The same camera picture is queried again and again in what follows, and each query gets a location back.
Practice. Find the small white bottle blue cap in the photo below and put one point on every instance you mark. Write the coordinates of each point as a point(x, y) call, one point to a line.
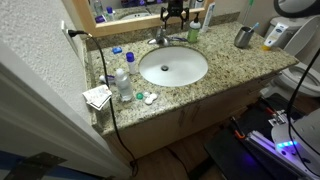
point(131, 62)

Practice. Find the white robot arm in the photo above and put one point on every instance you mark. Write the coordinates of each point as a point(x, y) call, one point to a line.
point(296, 143)

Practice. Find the white wall outlet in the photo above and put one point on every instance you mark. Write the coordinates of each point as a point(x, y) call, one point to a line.
point(64, 30)

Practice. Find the wooden vanity cabinet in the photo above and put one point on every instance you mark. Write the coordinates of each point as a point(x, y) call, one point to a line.
point(178, 112)

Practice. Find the blue toothbrush in cup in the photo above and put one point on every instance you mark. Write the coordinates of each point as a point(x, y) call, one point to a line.
point(254, 26)

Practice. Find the white lotion tube yellow cap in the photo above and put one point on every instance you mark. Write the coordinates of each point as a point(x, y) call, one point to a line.
point(274, 36)

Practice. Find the white toilet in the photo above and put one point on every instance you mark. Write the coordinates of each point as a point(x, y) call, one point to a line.
point(298, 34)

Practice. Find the green soap pump bottle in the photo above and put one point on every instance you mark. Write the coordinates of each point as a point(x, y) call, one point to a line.
point(194, 28)

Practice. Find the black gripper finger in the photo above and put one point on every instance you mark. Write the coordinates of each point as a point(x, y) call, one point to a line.
point(182, 22)
point(165, 23)

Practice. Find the stack of paper cards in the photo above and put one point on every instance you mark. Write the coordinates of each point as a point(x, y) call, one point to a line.
point(98, 96)

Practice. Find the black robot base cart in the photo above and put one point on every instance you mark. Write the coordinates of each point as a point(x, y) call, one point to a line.
point(239, 159)

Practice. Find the white toothpaste tube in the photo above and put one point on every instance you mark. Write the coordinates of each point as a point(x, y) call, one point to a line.
point(208, 17)

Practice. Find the small purple tube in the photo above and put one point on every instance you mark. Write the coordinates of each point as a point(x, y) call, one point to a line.
point(109, 78)

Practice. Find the steel tumbler cup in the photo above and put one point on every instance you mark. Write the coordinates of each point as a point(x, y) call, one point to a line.
point(243, 37)

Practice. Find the white oval sink basin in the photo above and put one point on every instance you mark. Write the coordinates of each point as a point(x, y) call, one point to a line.
point(173, 66)

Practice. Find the white door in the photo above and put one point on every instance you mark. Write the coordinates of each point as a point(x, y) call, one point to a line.
point(34, 119)

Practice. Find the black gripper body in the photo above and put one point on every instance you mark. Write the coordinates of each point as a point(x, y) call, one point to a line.
point(174, 9)

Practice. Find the chrome sink faucet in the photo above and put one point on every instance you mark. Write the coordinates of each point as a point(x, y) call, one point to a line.
point(161, 38)

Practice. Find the wood framed mirror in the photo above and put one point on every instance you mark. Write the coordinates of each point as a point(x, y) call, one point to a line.
point(114, 27)

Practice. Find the contact lens case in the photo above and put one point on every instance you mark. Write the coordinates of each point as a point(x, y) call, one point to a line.
point(147, 97)

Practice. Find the clear plastic water bottle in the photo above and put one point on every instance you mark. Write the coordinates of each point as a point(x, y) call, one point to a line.
point(123, 84)

